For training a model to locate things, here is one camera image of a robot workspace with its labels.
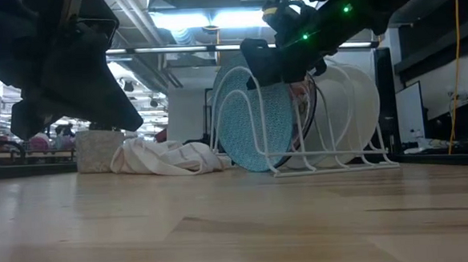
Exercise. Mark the white striped cloth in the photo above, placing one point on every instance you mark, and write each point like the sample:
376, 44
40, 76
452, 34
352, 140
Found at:
167, 158

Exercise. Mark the beige speckled block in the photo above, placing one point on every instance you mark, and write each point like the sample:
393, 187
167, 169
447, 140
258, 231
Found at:
96, 152

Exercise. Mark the white ceramic plate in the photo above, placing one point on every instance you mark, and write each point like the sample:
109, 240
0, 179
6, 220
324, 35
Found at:
367, 108
339, 113
323, 142

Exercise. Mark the white board panel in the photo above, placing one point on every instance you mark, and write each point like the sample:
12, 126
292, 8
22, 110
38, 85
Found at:
409, 114

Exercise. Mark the blue patterned plate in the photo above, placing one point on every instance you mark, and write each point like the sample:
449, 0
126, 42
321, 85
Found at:
254, 126

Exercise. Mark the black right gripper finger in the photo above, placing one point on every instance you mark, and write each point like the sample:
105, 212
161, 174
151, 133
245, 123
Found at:
264, 63
319, 67

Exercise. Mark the floral dark rimmed plate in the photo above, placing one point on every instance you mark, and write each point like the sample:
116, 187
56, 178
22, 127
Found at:
306, 99

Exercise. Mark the background work table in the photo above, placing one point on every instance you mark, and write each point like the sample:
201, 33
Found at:
26, 156

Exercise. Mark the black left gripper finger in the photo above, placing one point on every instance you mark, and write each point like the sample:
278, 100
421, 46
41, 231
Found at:
36, 113
108, 105

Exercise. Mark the long ceiling light bar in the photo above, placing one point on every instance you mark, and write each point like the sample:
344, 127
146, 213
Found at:
169, 49

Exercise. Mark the bright ceiling light panel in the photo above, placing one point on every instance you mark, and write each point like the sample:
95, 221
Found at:
208, 20

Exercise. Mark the black tall panel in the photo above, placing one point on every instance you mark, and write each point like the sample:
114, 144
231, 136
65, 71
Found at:
386, 99

